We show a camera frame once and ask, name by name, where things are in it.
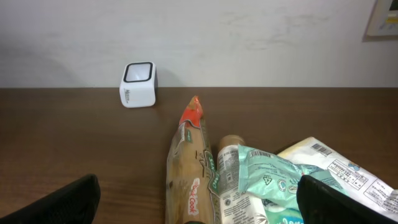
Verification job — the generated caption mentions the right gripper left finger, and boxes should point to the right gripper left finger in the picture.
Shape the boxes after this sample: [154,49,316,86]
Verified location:
[1,174,101,224]

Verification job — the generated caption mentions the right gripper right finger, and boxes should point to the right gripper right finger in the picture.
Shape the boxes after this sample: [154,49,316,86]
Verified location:
[297,175,397,224]

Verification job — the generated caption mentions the light teal snack pouch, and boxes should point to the light teal snack pouch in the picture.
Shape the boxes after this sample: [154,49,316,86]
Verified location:
[238,146,346,210]

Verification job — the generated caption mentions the white cosmetic tube gold cap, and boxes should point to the white cosmetic tube gold cap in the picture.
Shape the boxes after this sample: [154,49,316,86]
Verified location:
[217,135,268,224]

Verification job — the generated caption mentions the red spaghetti packet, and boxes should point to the red spaghetti packet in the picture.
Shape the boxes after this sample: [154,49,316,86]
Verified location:
[165,96,221,224]

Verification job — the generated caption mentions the small teal tissue pack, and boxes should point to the small teal tissue pack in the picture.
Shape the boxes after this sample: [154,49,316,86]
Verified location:
[262,199,304,224]

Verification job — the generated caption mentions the framed wall picture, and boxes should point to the framed wall picture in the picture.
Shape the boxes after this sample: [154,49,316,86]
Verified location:
[363,0,397,42]

